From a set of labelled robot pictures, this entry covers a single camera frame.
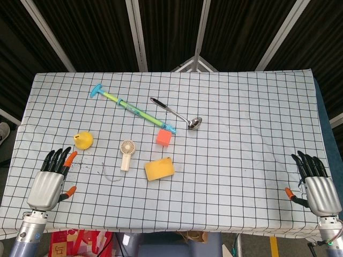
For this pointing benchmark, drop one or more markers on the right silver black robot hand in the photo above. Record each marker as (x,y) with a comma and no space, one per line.
(320,192)

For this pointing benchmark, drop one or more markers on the orange red cube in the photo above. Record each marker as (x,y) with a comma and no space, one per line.
(163,137)

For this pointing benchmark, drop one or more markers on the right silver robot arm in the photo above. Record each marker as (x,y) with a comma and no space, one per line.
(331,235)

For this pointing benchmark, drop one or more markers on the yellow plastic funnel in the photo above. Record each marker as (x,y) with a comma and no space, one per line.
(84,140)

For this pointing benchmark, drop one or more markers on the blue grey chair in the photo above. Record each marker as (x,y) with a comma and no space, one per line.
(171,245)

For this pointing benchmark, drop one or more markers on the small white handheld fan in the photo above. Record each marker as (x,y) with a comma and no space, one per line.
(127,154)

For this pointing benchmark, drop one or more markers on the green blue water pump toy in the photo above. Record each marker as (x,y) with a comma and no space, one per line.
(132,109)

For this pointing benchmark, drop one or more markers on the white grid tablecloth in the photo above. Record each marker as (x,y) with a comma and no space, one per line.
(214,171)

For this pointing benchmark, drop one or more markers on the white metal frame stand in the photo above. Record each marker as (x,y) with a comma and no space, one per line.
(195,64)

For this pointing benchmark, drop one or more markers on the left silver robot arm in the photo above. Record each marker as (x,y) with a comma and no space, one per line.
(26,233)

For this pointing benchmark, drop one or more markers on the yellow sponge block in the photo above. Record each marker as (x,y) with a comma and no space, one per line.
(159,169)

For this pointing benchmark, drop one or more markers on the red patterned paper bag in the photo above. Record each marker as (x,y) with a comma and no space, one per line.
(77,242)

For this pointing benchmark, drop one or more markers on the white sneaker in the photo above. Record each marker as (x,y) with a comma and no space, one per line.
(3,131)

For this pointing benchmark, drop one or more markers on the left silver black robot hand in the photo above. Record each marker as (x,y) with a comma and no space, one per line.
(45,188)

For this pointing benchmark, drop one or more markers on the brown paper bag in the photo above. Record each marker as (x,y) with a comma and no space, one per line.
(193,235)

